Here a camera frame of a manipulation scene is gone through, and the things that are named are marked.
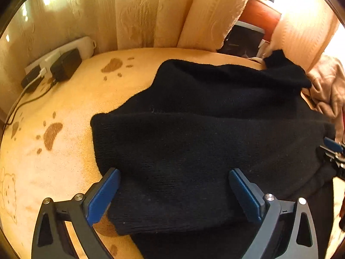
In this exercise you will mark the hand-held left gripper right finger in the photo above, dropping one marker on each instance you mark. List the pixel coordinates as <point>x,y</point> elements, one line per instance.
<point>245,197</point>

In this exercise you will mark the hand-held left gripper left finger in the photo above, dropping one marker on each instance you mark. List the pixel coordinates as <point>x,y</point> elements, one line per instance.
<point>103,197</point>

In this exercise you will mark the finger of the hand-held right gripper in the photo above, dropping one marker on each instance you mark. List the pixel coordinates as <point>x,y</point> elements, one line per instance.
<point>334,157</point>
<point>333,143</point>

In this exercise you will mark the black knit sweater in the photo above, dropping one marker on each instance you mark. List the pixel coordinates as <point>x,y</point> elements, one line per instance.
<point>202,126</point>

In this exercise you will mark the taupe fleece garment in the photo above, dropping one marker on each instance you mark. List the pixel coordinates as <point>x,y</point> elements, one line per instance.
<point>328,86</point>

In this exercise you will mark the paw print blanket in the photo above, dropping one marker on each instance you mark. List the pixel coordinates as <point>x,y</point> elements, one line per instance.
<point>80,99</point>

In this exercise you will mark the cream embossed curtain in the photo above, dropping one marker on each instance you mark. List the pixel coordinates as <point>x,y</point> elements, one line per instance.
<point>134,13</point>
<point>302,27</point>

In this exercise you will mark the small black charger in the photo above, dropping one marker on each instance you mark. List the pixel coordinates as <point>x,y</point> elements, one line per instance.
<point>32,79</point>

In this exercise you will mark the large black charger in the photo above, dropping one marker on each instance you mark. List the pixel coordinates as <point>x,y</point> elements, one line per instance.
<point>66,64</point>

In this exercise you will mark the white charger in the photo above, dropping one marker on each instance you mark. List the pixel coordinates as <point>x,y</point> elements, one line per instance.
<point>43,72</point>

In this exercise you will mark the black box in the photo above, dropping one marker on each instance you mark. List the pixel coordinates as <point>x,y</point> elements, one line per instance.
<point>240,40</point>

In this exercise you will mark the white power strip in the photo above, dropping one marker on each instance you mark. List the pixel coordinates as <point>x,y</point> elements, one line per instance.
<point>80,45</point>

